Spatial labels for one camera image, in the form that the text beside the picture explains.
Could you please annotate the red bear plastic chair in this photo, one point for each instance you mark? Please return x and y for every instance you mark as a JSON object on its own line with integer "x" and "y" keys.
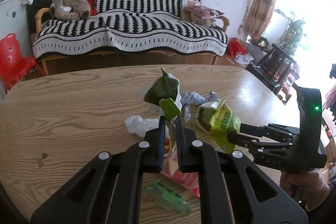
{"x": 13, "y": 65}

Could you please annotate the red bag on floor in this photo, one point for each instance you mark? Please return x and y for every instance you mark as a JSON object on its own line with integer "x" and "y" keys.
{"x": 236, "y": 46}

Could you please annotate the wooden sofa frame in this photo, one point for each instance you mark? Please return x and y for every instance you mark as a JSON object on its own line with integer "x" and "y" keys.
{"x": 55, "y": 63}

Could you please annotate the white cabinet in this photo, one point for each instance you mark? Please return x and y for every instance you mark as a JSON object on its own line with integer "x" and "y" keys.
{"x": 14, "y": 21}

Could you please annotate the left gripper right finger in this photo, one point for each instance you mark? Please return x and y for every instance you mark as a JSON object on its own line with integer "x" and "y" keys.
{"x": 232, "y": 188}

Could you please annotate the floral pillow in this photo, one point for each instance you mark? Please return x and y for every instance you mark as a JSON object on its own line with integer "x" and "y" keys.
{"x": 203, "y": 15}

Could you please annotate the black plant stand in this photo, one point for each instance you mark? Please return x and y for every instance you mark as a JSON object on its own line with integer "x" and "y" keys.
{"x": 273, "y": 68}

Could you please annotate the red pillow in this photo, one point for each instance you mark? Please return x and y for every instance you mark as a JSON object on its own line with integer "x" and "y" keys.
{"x": 93, "y": 5}

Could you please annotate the red pink wrapper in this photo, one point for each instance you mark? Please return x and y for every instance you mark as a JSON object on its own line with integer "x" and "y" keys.
{"x": 171, "y": 170}

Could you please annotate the green potted plant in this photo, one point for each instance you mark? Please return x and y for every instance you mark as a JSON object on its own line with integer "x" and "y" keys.
{"x": 290, "y": 39}

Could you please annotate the green plastic piece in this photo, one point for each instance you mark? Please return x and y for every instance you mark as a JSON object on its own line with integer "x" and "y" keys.
{"x": 168, "y": 199}

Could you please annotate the torn green cardboard box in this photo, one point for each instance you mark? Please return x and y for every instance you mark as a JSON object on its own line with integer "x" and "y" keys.
{"x": 164, "y": 97}

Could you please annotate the crumpled white tissue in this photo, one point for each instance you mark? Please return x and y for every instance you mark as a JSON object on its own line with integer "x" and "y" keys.
{"x": 139, "y": 126}

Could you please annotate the black white striped sofa blanket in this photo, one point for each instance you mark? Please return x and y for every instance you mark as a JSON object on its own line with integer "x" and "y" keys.
{"x": 130, "y": 26}

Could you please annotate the right hand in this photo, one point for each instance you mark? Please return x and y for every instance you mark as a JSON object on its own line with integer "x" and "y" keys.
{"x": 314, "y": 188}

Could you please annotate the beige plush toy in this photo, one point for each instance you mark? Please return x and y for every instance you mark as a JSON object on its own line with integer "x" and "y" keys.
{"x": 70, "y": 9}

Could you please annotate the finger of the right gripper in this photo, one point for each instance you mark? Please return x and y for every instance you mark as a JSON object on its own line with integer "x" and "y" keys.
{"x": 246, "y": 143}
{"x": 254, "y": 132}

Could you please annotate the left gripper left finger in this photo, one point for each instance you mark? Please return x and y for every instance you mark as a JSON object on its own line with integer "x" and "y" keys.
{"x": 108, "y": 188}

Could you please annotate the green snack bag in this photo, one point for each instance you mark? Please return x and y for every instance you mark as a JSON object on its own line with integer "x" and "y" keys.
{"x": 218, "y": 120}

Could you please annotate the blue white wrapper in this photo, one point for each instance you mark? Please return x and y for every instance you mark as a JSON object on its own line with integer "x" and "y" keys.
{"x": 189, "y": 99}

